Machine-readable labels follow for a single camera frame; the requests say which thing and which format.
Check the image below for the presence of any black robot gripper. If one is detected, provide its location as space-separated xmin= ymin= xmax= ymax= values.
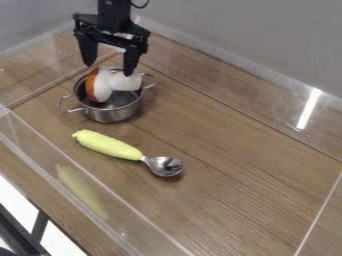
xmin=73 ymin=0 xmax=151 ymax=76

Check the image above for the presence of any red and white toy mushroom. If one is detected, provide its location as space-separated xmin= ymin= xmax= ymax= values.
xmin=86 ymin=66 xmax=142 ymax=103

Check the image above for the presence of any silver metal pot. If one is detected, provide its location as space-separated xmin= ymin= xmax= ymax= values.
xmin=58 ymin=73 xmax=154 ymax=124

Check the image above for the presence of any black cable loop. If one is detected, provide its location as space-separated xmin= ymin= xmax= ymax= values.
xmin=129 ymin=0 xmax=151 ymax=10

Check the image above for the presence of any spoon with yellow handle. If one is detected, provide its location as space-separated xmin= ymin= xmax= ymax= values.
xmin=73 ymin=130 xmax=183 ymax=177

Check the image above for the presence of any black metal table frame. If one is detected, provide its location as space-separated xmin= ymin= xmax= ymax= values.
xmin=0 ymin=204 xmax=51 ymax=256

